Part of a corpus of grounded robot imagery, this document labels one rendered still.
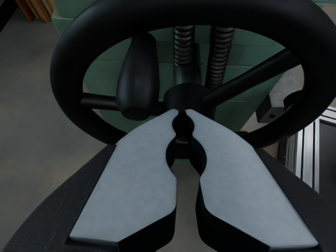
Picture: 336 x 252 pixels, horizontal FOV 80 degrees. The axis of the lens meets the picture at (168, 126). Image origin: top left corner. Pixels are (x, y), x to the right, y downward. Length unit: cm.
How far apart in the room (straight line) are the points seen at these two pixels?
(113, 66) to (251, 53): 27
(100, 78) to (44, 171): 80
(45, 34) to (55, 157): 97
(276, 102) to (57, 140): 105
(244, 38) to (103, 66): 29
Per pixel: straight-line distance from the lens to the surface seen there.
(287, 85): 59
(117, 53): 42
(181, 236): 102
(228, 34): 24
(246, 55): 43
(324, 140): 113
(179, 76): 25
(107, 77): 48
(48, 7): 190
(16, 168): 128
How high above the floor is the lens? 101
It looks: 63 degrees down
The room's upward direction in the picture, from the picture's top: 3 degrees clockwise
